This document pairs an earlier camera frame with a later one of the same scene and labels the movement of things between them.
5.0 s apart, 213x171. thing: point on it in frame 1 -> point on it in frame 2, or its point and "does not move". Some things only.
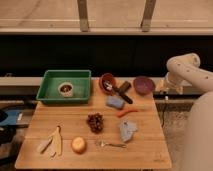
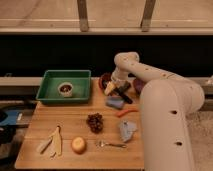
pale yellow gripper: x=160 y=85 -> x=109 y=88
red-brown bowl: x=107 y=83 does not move
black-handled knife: x=122 y=90 does not move
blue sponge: x=115 y=101 does not move
